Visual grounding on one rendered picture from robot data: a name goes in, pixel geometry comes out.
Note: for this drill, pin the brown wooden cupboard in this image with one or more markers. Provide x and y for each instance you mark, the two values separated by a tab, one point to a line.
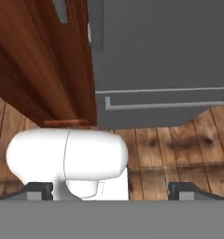
39	62

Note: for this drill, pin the white rounded object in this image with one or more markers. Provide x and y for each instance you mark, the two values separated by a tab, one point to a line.
67	155

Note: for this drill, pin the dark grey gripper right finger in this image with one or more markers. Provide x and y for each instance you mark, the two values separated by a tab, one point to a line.
182	190

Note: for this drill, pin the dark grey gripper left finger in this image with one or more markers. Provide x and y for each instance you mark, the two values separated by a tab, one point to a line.
39	190

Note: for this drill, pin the grey fridge drawer front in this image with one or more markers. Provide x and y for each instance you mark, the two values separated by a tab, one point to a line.
148	118

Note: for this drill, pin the grey fridge door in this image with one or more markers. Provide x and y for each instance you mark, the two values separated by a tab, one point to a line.
166	43

